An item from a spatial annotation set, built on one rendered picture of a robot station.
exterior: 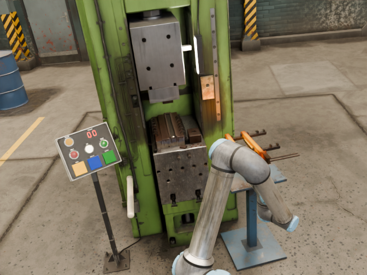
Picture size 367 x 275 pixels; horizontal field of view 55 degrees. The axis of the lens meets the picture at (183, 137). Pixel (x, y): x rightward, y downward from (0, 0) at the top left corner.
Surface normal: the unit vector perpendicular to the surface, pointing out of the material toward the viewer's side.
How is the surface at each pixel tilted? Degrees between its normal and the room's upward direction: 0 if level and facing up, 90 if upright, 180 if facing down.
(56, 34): 90
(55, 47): 90
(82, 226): 0
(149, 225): 90
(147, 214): 90
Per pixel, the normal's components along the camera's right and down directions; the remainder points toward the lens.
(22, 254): -0.11, -0.87
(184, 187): 0.15, 0.46
